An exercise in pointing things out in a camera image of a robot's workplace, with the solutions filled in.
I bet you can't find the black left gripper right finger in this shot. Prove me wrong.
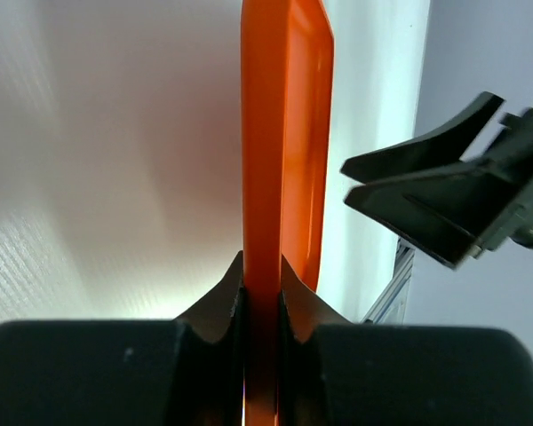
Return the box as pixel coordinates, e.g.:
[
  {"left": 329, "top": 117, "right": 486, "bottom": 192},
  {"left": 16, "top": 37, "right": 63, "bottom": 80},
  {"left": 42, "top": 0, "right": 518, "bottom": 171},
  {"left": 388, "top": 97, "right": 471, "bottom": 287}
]
[{"left": 278, "top": 263, "right": 533, "bottom": 425}]

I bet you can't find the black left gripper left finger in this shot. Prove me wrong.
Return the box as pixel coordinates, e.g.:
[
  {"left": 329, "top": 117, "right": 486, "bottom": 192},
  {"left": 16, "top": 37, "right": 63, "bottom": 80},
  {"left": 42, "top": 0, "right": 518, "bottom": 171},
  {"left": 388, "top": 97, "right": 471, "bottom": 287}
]
[{"left": 0, "top": 256, "right": 246, "bottom": 425}]

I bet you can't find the orange tin lid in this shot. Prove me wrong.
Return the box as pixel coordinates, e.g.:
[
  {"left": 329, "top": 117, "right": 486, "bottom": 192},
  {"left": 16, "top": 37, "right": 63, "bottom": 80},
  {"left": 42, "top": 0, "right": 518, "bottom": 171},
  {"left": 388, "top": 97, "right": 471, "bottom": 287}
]
[{"left": 241, "top": 1, "right": 334, "bottom": 425}]

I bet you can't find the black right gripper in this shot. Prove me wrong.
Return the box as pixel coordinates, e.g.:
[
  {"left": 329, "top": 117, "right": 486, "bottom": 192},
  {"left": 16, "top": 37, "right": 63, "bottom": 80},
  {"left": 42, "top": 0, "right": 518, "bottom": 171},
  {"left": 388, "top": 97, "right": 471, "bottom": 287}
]
[{"left": 340, "top": 91, "right": 533, "bottom": 268}]

